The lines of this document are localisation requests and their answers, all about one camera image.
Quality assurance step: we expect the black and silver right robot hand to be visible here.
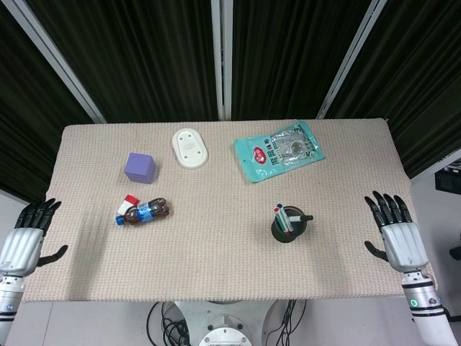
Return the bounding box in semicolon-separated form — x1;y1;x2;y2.
363;190;430;274

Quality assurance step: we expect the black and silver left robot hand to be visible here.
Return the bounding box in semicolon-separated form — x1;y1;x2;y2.
0;198;69;278

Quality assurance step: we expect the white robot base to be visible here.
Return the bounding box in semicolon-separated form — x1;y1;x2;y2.
172;301;275;346

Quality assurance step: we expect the black mesh pen holder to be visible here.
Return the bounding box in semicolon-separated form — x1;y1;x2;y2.
270;205;307;244

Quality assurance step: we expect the blue-capped whiteboard marker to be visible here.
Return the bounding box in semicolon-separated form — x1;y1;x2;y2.
277;203;295;234

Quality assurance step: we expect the white marker with red tip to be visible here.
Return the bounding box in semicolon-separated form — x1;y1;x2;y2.
274;205;290;236

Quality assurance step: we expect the black equipment box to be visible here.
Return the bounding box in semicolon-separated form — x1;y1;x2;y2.
434;164;461;192

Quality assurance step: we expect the red and white block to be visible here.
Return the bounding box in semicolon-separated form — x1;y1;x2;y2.
117;194;140;214

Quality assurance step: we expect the dark green curtain panel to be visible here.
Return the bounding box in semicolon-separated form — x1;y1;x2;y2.
27;0;221;124
323;0;461;180
0;0;93;203
232;0;372;122

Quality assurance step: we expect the cola bottle with blue label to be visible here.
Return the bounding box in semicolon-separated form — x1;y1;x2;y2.
115;197;171;227

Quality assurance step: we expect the purple foam cube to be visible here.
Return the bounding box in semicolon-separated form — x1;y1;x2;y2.
124;151;158;185

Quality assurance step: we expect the teal cleaning cloth package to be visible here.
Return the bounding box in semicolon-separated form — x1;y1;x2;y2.
233;120;326;185

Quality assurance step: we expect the beige woven table mat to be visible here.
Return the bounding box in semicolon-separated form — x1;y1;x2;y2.
22;118;419;303

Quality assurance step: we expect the white oval plastic device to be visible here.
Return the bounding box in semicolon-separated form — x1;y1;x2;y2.
171;128;210;169

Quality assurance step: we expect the black cable bundle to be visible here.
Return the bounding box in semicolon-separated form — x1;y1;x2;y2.
146;301;192;346
266;298;308;346

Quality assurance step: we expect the white frame post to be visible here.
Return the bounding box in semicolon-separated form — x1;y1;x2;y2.
0;0;107;124
316;0;388;120
210;0;235;122

